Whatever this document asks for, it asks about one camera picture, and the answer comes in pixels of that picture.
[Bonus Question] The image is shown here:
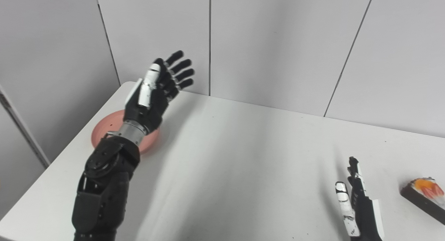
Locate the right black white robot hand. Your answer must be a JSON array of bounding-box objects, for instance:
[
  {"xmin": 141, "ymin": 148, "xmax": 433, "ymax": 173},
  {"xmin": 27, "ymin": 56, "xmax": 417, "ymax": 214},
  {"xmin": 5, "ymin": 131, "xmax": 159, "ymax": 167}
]
[{"xmin": 335, "ymin": 156, "xmax": 385, "ymax": 241}]

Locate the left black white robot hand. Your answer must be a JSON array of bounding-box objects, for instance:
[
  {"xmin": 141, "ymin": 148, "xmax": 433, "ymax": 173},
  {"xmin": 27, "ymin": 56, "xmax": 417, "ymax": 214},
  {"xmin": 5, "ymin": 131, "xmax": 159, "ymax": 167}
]
[{"xmin": 123, "ymin": 50, "xmax": 195, "ymax": 135}]

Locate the pink round plate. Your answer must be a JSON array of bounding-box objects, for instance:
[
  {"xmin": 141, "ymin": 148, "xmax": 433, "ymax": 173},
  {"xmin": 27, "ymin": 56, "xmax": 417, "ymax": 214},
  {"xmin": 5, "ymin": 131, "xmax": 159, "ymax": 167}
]
[{"xmin": 91, "ymin": 110, "xmax": 161, "ymax": 154}]

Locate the chocolate cake slice with fruit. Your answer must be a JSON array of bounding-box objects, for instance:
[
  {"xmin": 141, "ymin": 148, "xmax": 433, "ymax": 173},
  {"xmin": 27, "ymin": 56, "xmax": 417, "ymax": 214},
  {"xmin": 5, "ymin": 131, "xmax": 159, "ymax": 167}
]
[{"xmin": 400, "ymin": 177, "xmax": 445, "ymax": 226}]

